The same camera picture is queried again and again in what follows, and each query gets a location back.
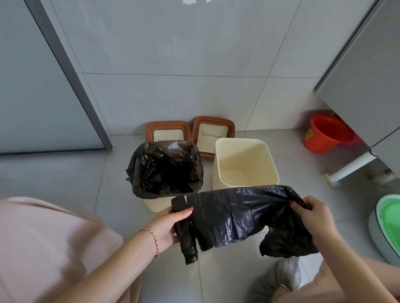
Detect person's right hand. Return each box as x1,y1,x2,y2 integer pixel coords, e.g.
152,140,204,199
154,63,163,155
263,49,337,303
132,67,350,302
289,196,338,243

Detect person's left hand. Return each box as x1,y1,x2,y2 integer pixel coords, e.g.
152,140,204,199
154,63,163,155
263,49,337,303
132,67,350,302
142,207,194,255

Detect black trash bag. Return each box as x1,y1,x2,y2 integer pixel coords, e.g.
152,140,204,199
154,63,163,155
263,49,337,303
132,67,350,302
171,185,319,265

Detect person's right forearm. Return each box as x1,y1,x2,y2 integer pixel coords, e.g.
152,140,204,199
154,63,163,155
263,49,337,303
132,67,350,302
312,229,400,303

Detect person's left forearm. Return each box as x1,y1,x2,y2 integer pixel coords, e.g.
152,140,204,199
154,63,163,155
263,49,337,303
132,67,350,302
52,230,160,303

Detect cream bin with black liner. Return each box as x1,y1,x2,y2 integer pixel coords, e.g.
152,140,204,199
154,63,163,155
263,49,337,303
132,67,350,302
142,195,188,213

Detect black bag lining bin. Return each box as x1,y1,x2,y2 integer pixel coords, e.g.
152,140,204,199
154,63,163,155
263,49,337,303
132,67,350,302
126,140,204,200

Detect white slipper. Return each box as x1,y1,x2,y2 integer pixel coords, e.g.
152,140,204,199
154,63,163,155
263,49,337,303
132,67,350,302
248,257,302,303

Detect white cabinet leg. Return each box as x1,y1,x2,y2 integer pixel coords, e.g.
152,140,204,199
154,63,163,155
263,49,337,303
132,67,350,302
323,150,379,188

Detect empty cream trash bin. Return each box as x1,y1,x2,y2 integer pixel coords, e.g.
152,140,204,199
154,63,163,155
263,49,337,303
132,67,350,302
212,138,280,191

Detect brown bin lid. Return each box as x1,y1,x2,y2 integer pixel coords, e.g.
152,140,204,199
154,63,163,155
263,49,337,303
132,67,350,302
146,121,193,143
191,116,235,158

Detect red plastic bucket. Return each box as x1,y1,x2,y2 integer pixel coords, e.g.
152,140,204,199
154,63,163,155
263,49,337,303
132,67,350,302
302,113,356,154

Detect green and white basin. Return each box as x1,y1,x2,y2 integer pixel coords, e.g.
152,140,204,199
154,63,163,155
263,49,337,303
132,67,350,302
368,194,400,267

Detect grey drain pipe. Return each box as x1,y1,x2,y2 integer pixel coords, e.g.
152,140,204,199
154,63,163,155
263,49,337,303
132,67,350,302
371,169,395,185

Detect light pink trousers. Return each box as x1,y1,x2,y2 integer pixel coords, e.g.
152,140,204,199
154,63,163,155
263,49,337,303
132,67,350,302
0,196,400,303

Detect grey cabinet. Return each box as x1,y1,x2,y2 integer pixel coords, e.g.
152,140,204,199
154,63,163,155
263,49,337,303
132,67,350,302
314,0,400,169

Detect frosted glass door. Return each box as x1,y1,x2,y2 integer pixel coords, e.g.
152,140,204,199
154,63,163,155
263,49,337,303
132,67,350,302
0,0,113,155

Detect red string bracelet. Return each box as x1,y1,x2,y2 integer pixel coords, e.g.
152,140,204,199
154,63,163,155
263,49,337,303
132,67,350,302
140,228,160,259

